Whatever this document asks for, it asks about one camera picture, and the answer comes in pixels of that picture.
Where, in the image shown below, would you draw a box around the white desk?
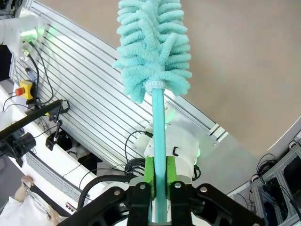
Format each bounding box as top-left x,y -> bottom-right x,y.
0,79 -> 133,213

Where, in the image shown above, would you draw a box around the aluminium frame cart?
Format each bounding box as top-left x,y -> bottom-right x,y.
248,131 -> 301,226

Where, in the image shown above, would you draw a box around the white keyboard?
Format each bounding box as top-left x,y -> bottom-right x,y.
25,151 -> 79,210

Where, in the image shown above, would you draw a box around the thin black cable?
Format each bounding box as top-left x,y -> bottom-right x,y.
27,40 -> 54,106

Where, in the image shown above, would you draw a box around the person in white shirt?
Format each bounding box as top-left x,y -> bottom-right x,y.
0,175 -> 67,226

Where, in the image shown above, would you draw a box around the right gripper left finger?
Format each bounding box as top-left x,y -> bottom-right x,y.
57,156 -> 156,226

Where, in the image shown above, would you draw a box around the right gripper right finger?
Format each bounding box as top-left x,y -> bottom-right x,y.
166,156 -> 267,226

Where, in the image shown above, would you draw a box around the teal microfibre duster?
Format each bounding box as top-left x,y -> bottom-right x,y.
111,0 -> 193,223

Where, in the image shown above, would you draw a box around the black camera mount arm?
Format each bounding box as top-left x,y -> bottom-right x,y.
0,98 -> 71,166

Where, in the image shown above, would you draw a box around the yellow emergency stop button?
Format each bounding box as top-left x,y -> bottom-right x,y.
15,80 -> 36,101

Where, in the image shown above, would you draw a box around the aluminium slotted base plate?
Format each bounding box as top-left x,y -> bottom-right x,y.
10,0 -> 230,170

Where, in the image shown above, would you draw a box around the black right arm cable sleeve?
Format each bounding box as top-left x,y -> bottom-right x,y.
77,175 -> 133,208

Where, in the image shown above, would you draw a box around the coiled black cables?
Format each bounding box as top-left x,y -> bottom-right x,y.
124,157 -> 147,178

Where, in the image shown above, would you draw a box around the black camera lens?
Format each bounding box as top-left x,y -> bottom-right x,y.
12,131 -> 37,159

